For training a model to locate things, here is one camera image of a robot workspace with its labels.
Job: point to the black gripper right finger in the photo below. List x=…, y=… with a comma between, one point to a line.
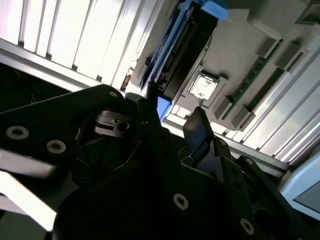
x=232, y=180

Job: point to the hard disk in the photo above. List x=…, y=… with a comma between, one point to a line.
x=190, y=50

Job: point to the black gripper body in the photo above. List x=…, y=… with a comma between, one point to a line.
x=125, y=212

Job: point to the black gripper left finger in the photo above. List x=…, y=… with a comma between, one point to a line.
x=50, y=120

